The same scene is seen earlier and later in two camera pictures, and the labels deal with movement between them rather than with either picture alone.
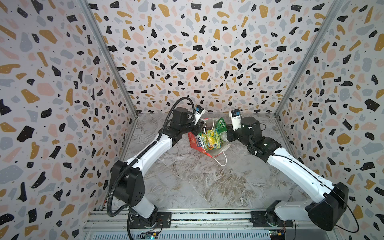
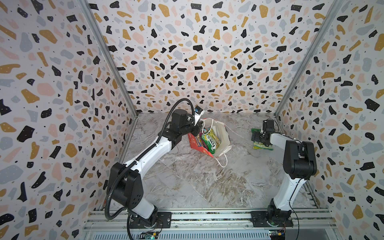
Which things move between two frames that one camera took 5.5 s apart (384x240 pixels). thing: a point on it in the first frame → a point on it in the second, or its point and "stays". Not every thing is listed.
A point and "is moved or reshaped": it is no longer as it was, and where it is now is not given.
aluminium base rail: (113, 224) stays
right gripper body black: (232, 134) → (262, 139)
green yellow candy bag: (210, 139) is moved or reshaped
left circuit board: (150, 235) stays
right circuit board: (277, 234) stays
